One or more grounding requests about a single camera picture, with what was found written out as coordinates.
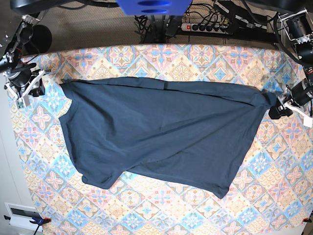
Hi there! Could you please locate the dark navy t-shirt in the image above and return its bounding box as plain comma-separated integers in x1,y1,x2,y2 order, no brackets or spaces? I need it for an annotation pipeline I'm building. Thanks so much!
60,77,276,198

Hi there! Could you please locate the patterned tile tablecloth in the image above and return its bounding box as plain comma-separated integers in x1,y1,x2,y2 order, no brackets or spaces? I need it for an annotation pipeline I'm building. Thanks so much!
9,45,313,235

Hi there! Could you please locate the blue clamp lower left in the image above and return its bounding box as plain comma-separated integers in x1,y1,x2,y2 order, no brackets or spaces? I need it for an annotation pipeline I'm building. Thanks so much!
3,215,51,235

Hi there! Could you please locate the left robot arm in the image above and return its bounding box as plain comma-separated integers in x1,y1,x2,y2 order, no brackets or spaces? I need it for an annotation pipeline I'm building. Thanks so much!
242,0,313,128

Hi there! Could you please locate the orange clamp lower right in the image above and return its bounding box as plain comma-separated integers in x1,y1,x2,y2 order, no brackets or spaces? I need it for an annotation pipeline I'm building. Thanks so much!
302,218,312,223

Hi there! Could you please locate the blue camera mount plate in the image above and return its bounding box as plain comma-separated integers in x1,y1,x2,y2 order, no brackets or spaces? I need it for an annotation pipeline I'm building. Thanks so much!
116,0,192,16

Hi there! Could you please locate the white power strip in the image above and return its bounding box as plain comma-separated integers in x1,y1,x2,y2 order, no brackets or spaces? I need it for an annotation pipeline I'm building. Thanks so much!
180,23,228,34

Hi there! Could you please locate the white wall outlet box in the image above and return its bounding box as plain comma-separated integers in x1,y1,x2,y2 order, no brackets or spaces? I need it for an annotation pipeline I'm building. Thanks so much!
4,202,40,232

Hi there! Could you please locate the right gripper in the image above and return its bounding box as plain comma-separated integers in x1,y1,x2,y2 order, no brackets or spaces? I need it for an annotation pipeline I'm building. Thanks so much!
3,63,50,108

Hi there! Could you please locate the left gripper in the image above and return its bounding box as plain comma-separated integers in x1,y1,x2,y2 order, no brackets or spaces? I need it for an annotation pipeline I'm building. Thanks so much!
268,79,313,127

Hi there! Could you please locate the black round stool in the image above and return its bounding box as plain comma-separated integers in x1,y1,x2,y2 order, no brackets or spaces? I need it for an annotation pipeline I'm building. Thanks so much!
24,24,52,55

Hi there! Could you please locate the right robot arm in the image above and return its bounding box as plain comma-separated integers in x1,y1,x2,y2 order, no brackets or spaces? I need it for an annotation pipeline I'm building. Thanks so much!
0,15,52,109

